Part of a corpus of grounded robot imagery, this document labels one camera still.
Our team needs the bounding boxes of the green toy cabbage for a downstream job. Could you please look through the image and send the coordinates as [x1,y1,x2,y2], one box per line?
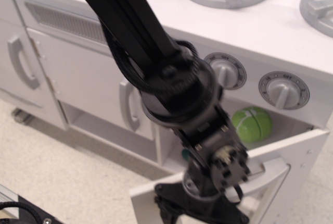
[232,107,273,143]

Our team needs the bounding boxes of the white neighbouring cabinet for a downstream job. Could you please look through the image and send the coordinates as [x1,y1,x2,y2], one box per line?
[0,0,68,131]

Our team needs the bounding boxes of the grey right stove burner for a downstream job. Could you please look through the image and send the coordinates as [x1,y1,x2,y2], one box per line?
[300,0,332,37]

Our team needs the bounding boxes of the grey knob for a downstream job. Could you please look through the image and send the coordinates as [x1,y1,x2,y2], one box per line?
[204,52,247,90]
[259,71,310,110]

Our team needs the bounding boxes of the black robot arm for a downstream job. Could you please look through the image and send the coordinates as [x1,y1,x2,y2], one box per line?
[86,0,249,223]

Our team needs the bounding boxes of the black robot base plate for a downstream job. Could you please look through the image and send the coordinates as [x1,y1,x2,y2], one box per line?
[15,194,63,224]

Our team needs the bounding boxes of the white oven door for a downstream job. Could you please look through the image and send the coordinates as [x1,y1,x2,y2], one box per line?
[130,128,329,223]

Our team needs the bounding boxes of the grey right knob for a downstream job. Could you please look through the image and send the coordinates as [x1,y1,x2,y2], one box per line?
[259,71,310,110]

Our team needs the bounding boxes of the white toy kitchen unit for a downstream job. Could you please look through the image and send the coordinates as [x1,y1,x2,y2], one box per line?
[1,0,332,223]

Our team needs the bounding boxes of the black braided cable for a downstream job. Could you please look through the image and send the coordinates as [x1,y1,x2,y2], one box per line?
[0,201,42,224]

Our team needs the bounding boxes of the green toy cucumber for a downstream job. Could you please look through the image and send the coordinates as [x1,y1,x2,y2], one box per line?
[182,148,189,161]

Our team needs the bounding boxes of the grey middle knob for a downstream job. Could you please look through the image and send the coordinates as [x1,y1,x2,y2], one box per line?
[204,52,247,90]

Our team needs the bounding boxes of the grey vent grille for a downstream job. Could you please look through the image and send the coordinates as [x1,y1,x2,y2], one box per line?
[24,0,107,44]

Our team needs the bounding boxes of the grey cupboard door handle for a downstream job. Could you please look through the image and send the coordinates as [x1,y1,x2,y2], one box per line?
[119,78,140,132]

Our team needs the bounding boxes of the grey oven door handle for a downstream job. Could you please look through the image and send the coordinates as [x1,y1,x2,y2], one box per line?
[239,157,290,197]

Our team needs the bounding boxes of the white cupboard door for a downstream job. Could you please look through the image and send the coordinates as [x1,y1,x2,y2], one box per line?
[28,28,154,140]

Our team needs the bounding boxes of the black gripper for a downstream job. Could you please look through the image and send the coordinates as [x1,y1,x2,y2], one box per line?
[154,173,250,223]

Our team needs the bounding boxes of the grey neighbouring cabinet handle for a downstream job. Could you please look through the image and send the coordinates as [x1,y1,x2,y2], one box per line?
[7,35,40,90]

